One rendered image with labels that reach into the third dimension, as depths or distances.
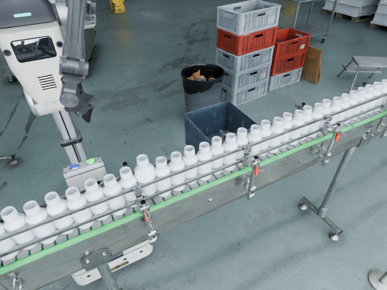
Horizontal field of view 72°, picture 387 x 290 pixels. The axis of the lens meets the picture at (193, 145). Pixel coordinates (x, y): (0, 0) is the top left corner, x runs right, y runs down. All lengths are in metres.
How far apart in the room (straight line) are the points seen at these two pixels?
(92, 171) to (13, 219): 0.28
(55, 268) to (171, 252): 1.09
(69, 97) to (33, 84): 0.41
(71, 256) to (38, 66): 0.76
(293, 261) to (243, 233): 0.38
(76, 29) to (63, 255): 0.72
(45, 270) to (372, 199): 2.40
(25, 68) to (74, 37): 0.43
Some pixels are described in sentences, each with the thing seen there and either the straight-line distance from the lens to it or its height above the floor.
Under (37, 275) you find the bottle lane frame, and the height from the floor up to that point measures 0.90.
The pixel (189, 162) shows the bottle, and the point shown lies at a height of 1.12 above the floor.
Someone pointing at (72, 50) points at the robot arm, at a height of 1.50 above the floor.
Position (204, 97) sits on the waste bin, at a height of 0.45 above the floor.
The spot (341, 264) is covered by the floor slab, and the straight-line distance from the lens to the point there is 2.22.
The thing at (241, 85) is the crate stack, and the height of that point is 0.28.
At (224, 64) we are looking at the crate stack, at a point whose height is 0.51.
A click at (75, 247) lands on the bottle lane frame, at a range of 1.04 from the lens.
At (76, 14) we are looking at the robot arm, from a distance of 0.91.
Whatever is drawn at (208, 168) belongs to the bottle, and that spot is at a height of 1.06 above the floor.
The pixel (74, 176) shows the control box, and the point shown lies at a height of 1.11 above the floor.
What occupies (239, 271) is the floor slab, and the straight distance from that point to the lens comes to 2.00.
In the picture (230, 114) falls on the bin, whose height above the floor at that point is 0.87.
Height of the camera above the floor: 1.79
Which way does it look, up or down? 39 degrees down
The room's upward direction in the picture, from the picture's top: 1 degrees counter-clockwise
